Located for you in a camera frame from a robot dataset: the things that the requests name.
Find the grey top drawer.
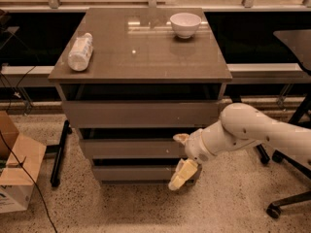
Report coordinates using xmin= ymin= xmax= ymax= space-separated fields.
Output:
xmin=62 ymin=101 xmax=221 ymax=128

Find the black left table leg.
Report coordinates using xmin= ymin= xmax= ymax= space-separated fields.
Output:
xmin=50 ymin=120 xmax=72 ymax=187

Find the grey middle drawer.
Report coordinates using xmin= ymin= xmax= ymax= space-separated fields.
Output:
xmin=80 ymin=139 xmax=185 ymax=159

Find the white ceramic bowl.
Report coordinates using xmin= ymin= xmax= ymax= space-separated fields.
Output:
xmin=170 ymin=13 xmax=201 ymax=39

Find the open cardboard box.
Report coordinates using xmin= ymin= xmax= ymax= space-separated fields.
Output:
xmin=0 ymin=111 xmax=46 ymax=214

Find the grey drawer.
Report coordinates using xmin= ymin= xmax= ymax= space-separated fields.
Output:
xmin=80 ymin=139 xmax=185 ymax=159
xmin=92 ymin=165 xmax=176 ymax=183
xmin=62 ymin=101 xmax=221 ymax=128

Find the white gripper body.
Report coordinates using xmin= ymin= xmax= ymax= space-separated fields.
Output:
xmin=185 ymin=129 xmax=212 ymax=164

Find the black right table leg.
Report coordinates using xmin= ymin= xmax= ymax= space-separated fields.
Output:
xmin=230 ymin=95 xmax=270 ymax=165

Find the clear plastic bottle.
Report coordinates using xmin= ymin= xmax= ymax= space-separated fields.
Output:
xmin=67 ymin=33 xmax=93 ymax=72

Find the black floor cable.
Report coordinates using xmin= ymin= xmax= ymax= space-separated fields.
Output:
xmin=0 ymin=130 xmax=59 ymax=233

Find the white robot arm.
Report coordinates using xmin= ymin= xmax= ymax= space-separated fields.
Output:
xmin=168 ymin=103 xmax=311 ymax=190

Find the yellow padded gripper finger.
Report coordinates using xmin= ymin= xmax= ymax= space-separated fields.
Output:
xmin=168 ymin=158 xmax=198 ymax=190
xmin=173 ymin=133 xmax=190 ymax=146

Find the black table leg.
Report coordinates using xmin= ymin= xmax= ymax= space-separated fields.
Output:
xmin=50 ymin=120 xmax=72 ymax=187
xmin=230 ymin=95 xmax=270 ymax=165

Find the grey bottom drawer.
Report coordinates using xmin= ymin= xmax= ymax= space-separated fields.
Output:
xmin=92 ymin=165 xmax=176 ymax=183

